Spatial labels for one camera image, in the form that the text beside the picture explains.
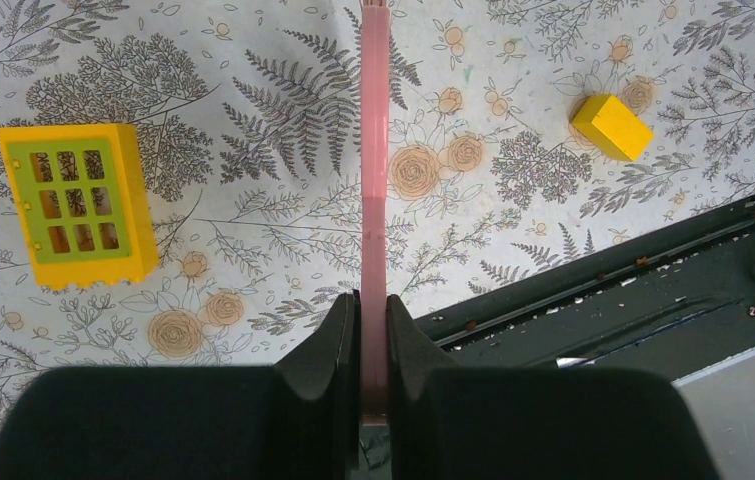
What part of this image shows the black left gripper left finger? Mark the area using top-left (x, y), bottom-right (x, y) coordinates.
top-left (0, 294), bottom-right (360, 479)

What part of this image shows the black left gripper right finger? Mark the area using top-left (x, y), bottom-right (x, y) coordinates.
top-left (386, 295), bottom-right (719, 479)

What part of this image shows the pink hand brush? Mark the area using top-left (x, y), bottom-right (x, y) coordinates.
top-left (360, 1), bottom-right (390, 425)

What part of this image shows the yellow window toy brick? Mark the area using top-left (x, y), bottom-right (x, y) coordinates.
top-left (0, 123), bottom-right (159, 290)

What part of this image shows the small yellow block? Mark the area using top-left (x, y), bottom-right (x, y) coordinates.
top-left (570, 95), bottom-right (654, 162)

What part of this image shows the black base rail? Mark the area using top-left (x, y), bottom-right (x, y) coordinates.
top-left (417, 194), bottom-right (755, 379)

